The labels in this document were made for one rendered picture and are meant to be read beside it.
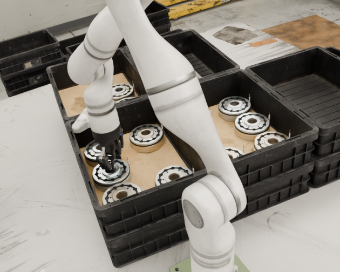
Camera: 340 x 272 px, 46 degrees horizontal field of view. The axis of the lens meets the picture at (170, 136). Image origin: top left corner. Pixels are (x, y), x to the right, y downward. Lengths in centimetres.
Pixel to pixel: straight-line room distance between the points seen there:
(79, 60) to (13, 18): 348
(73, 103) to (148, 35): 88
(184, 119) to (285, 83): 86
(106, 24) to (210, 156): 32
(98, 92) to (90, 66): 10
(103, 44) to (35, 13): 358
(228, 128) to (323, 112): 30
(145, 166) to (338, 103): 65
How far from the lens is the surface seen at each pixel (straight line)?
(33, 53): 267
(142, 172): 113
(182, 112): 67
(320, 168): 122
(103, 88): 98
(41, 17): 443
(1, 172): 152
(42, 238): 123
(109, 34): 82
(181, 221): 103
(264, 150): 102
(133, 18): 66
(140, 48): 67
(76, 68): 93
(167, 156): 117
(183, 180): 94
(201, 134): 69
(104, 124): 101
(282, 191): 118
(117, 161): 114
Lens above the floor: 158
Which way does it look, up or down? 37 degrees down
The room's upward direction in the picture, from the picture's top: 8 degrees counter-clockwise
